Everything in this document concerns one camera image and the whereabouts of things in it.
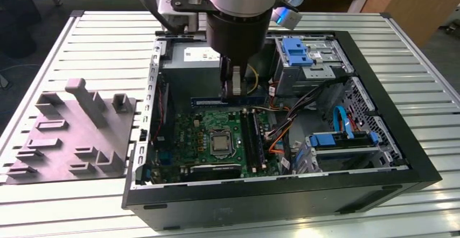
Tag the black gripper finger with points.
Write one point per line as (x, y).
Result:
(238, 84)
(225, 76)

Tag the blue RAM stick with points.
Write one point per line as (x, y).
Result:
(208, 101)

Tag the black RAM slot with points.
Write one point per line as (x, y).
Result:
(245, 141)

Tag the grey power supply unit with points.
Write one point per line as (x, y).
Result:
(190, 73)

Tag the blue disk carrier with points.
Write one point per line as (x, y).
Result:
(294, 52)
(322, 141)

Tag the CPU socket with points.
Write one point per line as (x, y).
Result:
(220, 131)

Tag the silver CPU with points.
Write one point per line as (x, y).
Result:
(220, 143)

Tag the silver drive cage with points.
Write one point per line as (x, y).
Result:
(322, 73)

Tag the green motherboard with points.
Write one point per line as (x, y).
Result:
(186, 141)

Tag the black graphics card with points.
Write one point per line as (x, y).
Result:
(214, 168)

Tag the silver disk bay cage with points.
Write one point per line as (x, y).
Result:
(344, 151)

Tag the black PC case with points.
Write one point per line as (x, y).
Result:
(250, 203)

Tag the grey parts rack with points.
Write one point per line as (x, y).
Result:
(72, 141)

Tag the wooden cabinet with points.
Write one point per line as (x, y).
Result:
(424, 6)

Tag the black chair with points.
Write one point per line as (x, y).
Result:
(17, 25)

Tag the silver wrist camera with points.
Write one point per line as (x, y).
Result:
(290, 20)

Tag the black camera bracket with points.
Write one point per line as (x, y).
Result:
(182, 1)

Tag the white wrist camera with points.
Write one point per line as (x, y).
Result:
(168, 6)

